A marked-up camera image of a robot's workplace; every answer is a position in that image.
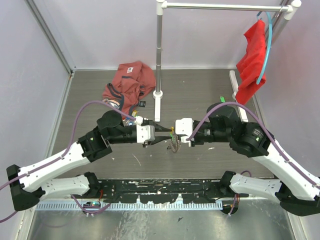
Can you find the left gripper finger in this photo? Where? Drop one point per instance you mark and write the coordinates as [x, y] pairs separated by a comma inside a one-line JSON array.
[[159, 139], [158, 128]]

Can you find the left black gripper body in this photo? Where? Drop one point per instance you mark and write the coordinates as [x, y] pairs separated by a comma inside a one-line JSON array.
[[128, 134]]

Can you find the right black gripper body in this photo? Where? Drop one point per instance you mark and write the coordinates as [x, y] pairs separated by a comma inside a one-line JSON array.
[[204, 133]]

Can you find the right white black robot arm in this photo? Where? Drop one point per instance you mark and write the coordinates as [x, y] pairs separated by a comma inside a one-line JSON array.
[[294, 188]]

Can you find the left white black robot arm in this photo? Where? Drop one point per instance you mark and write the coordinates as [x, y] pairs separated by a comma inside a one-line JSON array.
[[39, 181]]

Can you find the rust red t-shirt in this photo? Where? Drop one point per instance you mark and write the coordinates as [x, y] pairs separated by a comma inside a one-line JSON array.
[[131, 83]]

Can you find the bright red shirt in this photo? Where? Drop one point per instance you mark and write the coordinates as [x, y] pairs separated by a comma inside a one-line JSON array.
[[251, 64]]

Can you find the light blue clothes hanger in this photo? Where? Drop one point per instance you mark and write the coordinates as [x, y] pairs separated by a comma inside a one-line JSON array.
[[268, 47]]

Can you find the white metal clothes rack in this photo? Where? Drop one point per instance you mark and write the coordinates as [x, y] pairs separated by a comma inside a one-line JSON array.
[[286, 9]]

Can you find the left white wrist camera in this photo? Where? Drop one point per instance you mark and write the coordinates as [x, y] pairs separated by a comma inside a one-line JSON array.
[[144, 132]]

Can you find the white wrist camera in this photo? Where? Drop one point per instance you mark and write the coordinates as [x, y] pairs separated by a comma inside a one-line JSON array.
[[144, 132], [184, 129]]

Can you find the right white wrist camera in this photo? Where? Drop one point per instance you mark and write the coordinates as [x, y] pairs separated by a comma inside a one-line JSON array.
[[184, 129]]

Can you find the black mounting base plate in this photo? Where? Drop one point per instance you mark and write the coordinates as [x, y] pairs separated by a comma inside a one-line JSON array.
[[159, 191]]

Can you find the grey slotted cable duct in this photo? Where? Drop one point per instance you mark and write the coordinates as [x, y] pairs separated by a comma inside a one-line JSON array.
[[69, 205]]

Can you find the aluminium frame post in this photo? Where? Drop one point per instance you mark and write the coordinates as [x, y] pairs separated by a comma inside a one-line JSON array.
[[43, 17]]

